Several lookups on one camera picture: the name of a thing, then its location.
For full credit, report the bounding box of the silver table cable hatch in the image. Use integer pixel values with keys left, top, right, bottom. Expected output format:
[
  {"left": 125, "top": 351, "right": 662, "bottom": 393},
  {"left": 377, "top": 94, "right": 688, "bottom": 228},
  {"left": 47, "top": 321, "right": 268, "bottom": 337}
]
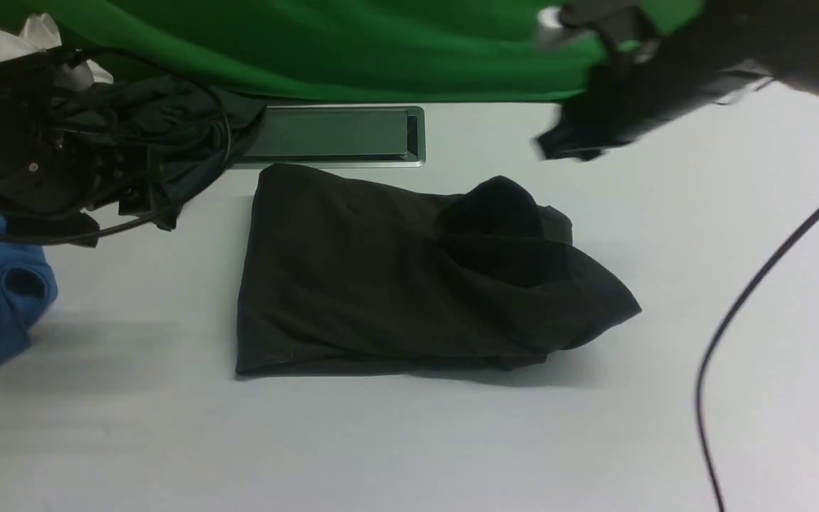
[{"left": 236, "top": 105, "right": 427, "bottom": 169}]

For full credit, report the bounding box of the green backdrop cloth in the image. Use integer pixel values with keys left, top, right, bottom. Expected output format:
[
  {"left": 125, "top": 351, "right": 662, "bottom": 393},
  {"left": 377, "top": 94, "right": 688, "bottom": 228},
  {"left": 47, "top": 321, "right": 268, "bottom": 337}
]
[{"left": 0, "top": 0, "right": 709, "bottom": 102}]

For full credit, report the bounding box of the white crumpled cloth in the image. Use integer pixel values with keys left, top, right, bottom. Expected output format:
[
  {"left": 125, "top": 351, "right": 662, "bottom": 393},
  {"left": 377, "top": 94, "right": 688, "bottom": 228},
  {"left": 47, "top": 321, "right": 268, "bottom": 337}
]
[{"left": 0, "top": 14, "right": 114, "bottom": 92}]

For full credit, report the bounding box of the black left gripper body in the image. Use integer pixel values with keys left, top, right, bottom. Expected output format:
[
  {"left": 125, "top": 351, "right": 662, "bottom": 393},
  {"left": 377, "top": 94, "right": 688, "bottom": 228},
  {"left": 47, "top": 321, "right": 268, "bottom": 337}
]
[{"left": 61, "top": 135, "right": 168, "bottom": 218}]

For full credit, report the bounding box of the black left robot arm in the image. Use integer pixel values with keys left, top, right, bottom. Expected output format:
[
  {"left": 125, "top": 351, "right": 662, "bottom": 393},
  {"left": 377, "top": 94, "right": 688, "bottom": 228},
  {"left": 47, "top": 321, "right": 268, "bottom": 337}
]
[{"left": 0, "top": 46, "right": 160, "bottom": 219}]

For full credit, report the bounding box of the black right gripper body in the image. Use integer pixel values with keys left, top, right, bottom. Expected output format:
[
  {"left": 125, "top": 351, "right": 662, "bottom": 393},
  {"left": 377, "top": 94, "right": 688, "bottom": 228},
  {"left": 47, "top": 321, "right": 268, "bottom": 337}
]
[{"left": 534, "top": 43, "right": 724, "bottom": 161}]

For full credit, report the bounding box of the dark slate crumpled shirt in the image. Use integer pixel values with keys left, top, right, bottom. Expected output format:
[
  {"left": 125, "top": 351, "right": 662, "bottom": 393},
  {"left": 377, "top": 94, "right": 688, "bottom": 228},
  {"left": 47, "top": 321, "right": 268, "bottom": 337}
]
[{"left": 52, "top": 77, "right": 268, "bottom": 231}]

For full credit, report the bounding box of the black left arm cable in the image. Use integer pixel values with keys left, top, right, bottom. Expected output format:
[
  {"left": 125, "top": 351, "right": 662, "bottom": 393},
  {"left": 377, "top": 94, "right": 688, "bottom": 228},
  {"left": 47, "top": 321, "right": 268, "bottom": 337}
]
[{"left": 0, "top": 48, "right": 232, "bottom": 246}]

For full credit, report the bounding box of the dark gray long-sleeve shirt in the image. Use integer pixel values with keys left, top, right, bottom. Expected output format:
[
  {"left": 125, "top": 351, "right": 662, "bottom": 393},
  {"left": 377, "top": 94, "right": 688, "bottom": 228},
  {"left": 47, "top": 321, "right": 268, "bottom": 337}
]
[{"left": 235, "top": 164, "right": 641, "bottom": 377}]

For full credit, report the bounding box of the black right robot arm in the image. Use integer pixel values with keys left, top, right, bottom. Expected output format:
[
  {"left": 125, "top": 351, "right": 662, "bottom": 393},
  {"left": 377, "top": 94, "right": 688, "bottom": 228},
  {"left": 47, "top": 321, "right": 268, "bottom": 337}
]
[{"left": 535, "top": 1, "right": 819, "bottom": 161}]

